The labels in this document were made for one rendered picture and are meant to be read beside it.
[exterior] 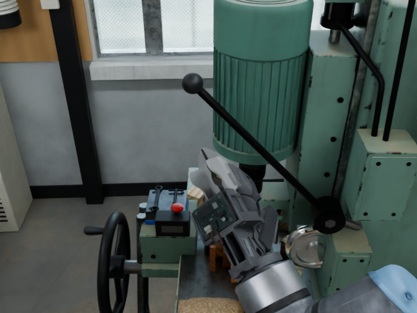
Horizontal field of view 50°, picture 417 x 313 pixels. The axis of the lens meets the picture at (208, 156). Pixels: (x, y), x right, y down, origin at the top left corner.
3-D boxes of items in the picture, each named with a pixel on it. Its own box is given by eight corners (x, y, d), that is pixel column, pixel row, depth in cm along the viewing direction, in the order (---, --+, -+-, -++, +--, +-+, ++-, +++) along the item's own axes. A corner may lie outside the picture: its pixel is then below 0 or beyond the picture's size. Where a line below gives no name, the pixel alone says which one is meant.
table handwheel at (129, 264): (98, 351, 112) (121, 272, 137) (179, 353, 111) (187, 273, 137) (84, 258, 99) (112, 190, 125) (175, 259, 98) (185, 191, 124)
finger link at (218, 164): (200, 133, 67) (227, 185, 64) (221, 139, 72) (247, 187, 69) (185, 145, 69) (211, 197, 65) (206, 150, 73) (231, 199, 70)
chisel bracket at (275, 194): (227, 208, 111) (228, 180, 106) (285, 208, 110) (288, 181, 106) (228, 229, 105) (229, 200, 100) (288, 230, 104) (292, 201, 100)
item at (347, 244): (318, 261, 100) (326, 220, 93) (350, 261, 100) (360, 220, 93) (327, 295, 92) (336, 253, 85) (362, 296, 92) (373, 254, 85)
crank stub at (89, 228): (83, 237, 112) (85, 231, 115) (106, 237, 112) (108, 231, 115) (82, 228, 111) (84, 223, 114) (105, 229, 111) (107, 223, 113)
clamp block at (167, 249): (149, 223, 123) (146, 197, 118) (198, 223, 123) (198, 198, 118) (141, 264, 111) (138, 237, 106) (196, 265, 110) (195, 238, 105)
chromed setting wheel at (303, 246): (281, 261, 100) (286, 218, 93) (337, 261, 100) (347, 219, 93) (283, 271, 97) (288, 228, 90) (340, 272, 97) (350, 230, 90)
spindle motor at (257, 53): (213, 122, 103) (213, -19, 86) (290, 123, 103) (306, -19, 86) (211, 167, 89) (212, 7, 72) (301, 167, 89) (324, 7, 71)
